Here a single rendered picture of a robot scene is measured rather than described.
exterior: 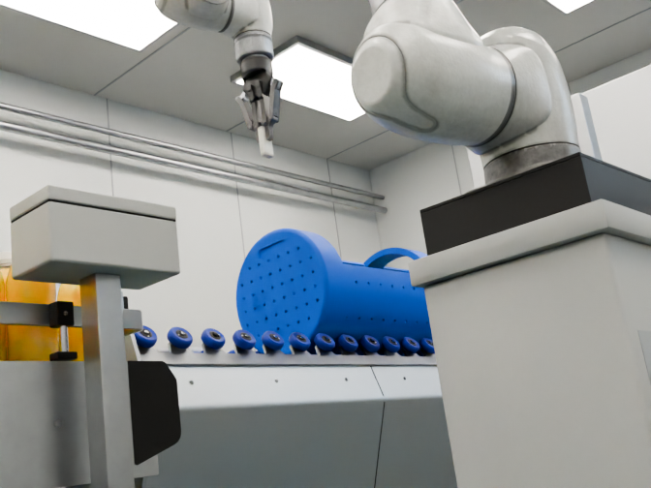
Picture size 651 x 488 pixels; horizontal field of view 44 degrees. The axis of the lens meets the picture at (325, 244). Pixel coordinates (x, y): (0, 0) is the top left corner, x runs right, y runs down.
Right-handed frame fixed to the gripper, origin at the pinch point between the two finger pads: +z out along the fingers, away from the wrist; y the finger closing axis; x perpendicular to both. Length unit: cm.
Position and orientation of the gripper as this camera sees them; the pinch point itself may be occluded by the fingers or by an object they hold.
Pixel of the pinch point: (265, 141)
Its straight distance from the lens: 187.2
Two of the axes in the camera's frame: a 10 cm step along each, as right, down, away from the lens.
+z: 1.3, 9.6, -2.6
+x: -5.8, -1.4, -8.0
